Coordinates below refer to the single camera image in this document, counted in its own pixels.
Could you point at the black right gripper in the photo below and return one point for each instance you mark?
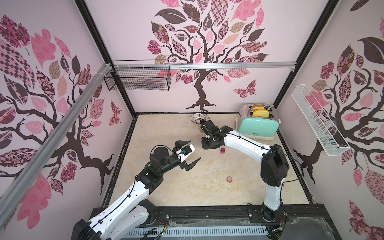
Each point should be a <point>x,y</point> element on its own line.
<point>208,137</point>

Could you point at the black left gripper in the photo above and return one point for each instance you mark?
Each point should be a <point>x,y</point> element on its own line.
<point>183,165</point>

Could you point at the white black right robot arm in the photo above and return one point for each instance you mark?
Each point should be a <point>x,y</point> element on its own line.
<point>273,161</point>

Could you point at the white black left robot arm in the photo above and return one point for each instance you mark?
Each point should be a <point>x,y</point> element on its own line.
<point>133,208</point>

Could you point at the mint green Belinee toaster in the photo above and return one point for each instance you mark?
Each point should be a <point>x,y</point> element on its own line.
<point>257,128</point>

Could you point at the orange toast slice back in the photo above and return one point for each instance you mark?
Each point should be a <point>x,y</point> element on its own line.
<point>258,107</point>

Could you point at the yellow toast slice front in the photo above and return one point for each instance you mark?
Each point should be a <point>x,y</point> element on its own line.
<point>261,113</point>

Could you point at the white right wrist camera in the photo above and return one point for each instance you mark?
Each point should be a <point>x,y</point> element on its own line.
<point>209,128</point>

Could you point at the black wire wall basket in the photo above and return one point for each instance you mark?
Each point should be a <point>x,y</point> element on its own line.
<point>139,75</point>

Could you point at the white slotted cable duct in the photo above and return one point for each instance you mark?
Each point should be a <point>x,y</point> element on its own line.
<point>195,232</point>

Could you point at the aluminium rail back wall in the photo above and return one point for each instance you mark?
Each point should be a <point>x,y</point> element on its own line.
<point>198,66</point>

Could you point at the aluminium rail wall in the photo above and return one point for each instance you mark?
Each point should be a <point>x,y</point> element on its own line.
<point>198,66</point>
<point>26,178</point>

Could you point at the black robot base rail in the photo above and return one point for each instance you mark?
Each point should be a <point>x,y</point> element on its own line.
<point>252,213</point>

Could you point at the white wire wall shelf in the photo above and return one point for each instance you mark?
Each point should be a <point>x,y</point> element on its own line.
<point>325,129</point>

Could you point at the aluminium rail left wall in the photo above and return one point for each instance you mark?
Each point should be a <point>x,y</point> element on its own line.
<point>26,178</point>

